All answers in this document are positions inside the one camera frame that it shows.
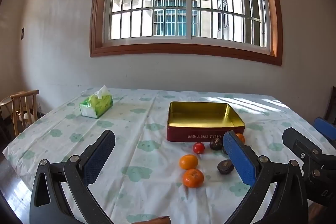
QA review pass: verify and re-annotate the light wooden chair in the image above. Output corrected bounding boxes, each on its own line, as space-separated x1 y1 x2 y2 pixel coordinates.
0 90 40 136

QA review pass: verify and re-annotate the cloud print tablecloth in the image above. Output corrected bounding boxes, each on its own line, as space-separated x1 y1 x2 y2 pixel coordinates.
2 87 336 224

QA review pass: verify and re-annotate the red and gold tin box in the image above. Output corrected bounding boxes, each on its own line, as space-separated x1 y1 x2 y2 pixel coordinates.
166 101 246 143

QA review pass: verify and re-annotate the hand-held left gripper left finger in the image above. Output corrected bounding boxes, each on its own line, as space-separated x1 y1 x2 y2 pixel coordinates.
29 130 116 224

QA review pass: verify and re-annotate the tangerine with brown mark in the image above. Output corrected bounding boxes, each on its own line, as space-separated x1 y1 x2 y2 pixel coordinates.
179 154 199 170

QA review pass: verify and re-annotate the brown framed barred window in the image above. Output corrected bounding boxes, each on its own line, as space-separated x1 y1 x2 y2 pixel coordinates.
90 0 283 66

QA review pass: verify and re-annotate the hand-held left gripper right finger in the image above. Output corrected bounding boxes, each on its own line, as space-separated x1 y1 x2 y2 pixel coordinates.
223 131 309 224

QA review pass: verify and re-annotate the dark wrinkled passion fruit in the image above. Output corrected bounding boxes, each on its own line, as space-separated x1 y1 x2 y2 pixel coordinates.
209 137 223 151
217 160 235 175

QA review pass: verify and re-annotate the green tissue pack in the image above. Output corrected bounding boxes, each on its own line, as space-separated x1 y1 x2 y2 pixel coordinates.
79 85 114 119

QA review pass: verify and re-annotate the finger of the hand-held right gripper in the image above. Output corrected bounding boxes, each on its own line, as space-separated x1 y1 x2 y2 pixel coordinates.
282 127 336 180
313 116 336 141

